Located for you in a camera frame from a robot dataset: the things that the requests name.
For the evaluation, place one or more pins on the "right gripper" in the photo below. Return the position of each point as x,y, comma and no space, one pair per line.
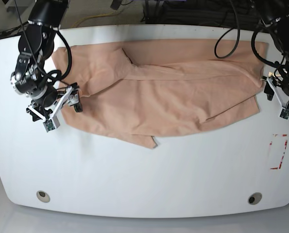
44,99

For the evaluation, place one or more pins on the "peach T-shirt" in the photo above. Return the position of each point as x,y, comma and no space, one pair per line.
137,90

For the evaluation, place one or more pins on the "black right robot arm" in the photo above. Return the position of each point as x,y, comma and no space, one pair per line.
35,46

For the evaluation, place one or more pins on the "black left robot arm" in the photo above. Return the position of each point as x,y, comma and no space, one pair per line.
274,18

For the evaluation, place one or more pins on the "red tape rectangle marking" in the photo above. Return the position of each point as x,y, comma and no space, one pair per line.
277,150

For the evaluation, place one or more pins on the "left table grommet hole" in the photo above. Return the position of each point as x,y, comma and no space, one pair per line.
43,196

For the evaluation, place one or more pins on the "table grommet hole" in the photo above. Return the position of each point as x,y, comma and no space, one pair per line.
255,198
43,196

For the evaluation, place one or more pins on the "right table grommet hole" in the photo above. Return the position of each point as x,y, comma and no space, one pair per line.
255,198

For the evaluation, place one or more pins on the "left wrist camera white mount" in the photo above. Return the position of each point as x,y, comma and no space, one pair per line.
283,99

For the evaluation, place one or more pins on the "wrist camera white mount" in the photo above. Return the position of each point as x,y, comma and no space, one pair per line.
283,99
50,121

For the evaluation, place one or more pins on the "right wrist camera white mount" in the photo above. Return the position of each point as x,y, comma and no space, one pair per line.
50,121

